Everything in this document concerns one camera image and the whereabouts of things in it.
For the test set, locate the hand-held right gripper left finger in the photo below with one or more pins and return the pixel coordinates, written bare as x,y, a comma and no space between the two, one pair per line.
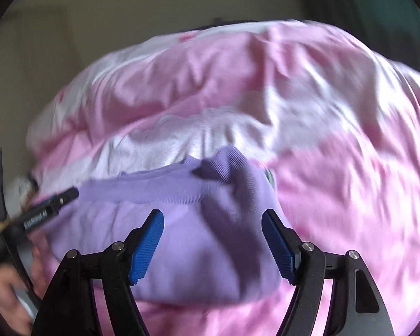
145,248

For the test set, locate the teal curtain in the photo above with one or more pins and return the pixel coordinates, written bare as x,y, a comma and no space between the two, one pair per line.
371,7

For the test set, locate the pink floral duvet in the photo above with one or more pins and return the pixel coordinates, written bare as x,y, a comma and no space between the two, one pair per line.
283,112

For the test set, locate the purple sweatshirt with green print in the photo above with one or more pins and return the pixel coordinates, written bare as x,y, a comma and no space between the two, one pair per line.
196,238

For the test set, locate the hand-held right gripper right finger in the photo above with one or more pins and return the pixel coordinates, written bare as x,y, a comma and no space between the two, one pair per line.
278,248

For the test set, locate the grey headboard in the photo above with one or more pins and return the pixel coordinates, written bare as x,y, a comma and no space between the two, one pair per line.
238,23

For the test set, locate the person's left hand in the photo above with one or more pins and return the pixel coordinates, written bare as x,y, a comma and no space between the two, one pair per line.
10,294

